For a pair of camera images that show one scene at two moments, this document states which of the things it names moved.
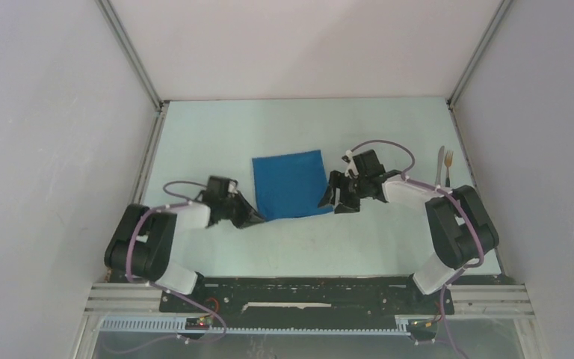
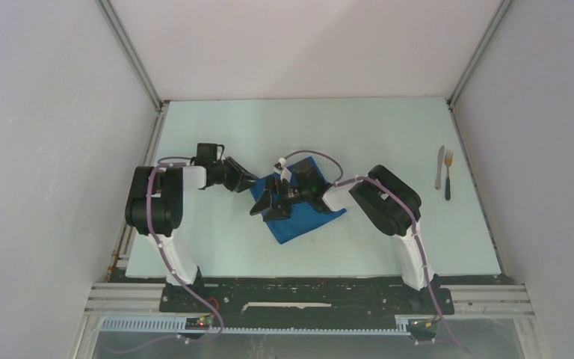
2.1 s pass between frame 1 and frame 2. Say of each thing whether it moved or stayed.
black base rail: stayed
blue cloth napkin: moved
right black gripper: moved
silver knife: stayed
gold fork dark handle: stayed
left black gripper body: moved
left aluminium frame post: stayed
